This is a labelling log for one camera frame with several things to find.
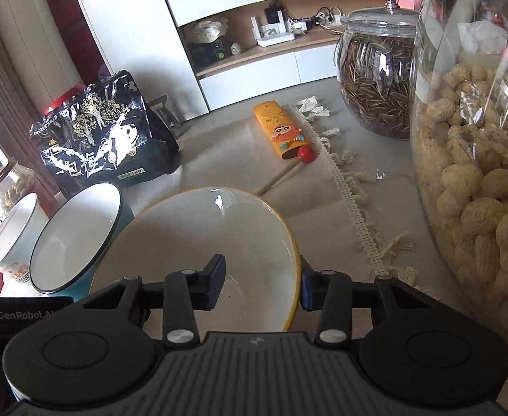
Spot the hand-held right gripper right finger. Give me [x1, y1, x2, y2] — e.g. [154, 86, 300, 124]
[299, 255, 425, 348]

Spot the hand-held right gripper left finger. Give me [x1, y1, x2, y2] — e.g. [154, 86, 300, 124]
[83, 254, 227, 349]

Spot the yellow-rimmed white bowl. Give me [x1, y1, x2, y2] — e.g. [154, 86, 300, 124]
[89, 186, 302, 333]

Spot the white paper bowl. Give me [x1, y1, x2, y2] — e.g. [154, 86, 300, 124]
[0, 192, 51, 284]

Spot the teal bowl with black rim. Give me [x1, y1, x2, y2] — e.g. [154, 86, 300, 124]
[29, 181, 135, 303]

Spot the beige fringed table cloth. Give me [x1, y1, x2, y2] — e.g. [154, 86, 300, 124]
[119, 95, 428, 334]

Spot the glass jar with gold lid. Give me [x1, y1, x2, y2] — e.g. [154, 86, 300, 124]
[0, 159, 38, 230]

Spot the wooden stick with red ball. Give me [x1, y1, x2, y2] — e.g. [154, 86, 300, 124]
[256, 146, 315, 195]

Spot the dark wooden stool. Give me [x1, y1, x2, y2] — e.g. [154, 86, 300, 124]
[150, 95, 185, 128]

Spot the black printed snack bag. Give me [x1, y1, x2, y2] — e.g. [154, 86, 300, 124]
[29, 69, 182, 200]

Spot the large glass jar of peanuts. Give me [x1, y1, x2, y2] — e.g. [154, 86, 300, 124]
[410, 0, 508, 356]

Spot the glass jar of sunflower seeds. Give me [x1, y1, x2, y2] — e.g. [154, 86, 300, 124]
[334, 0, 424, 140]

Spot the red container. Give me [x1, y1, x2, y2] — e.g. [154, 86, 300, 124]
[41, 82, 90, 115]

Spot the white router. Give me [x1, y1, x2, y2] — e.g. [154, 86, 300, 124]
[249, 15, 296, 47]

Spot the white crumpled bag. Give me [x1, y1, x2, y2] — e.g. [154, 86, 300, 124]
[184, 18, 229, 44]

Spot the white power strip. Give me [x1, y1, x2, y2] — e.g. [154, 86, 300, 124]
[289, 16, 321, 34]

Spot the black adapter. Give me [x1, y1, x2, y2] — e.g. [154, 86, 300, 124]
[265, 2, 287, 24]

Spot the white wall cabinet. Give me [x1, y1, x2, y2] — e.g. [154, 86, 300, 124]
[152, 0, 432, 111]

